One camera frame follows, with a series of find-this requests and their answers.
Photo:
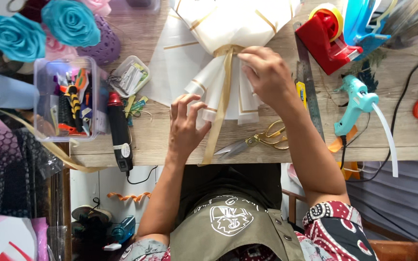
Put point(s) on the person's left hand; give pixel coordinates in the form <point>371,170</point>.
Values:
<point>184,130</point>

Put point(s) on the person's right hand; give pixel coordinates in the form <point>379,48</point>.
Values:
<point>270,78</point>

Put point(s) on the gold satin ribbon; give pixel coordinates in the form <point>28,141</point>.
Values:
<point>224,105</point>

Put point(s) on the white gold-trimmed bouquet wrap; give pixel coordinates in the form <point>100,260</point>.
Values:
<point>223,25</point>

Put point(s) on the yellow utility knife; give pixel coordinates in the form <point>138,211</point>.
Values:
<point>301,92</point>

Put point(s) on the long metal ruler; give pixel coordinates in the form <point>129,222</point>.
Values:
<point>310,90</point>

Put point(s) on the pile of coloured tags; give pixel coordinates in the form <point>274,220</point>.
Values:
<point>136,107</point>

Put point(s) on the red tape dispenser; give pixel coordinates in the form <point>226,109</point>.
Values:
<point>318,43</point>

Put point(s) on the gold scissors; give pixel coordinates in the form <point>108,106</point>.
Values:
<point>256,139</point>

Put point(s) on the black heat gun red tip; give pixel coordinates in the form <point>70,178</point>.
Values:
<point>119,127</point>

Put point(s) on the small clear tray of cards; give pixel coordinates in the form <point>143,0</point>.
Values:
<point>131,76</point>

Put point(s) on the orange curled ribbon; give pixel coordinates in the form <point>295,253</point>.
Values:
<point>129,197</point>

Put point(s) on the teal glue gun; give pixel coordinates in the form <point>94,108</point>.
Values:
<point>356,101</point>

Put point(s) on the yellow tape roll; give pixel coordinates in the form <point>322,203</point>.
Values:
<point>336,14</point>

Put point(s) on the dark green feathers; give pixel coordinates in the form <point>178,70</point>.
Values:
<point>367,70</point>

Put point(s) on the olive printed apron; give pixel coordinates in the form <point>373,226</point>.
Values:
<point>230,232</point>

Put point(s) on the blue plastic bottle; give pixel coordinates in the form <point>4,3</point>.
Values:
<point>123,229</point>

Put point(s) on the purple perforated foam piece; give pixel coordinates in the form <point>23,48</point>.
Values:
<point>103,47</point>

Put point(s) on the clear box of tools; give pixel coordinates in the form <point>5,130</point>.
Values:
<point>67,101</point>

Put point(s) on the grey sneaker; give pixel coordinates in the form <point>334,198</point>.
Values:
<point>91,214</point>

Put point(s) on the loose gold ribbon strand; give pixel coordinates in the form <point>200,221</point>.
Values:
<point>60,154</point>

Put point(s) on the white glue stick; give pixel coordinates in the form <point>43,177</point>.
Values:
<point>386,137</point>

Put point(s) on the pink paper rose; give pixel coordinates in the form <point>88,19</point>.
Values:
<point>98,5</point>
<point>58,49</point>

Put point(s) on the bundle of dried grass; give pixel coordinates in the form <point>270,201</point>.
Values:
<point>414,20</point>

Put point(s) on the large blue paper rose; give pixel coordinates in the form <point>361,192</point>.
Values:
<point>71,21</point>
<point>11,36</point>

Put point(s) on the heap of patterned wrapping sheets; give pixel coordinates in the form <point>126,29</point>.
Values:
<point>9,170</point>

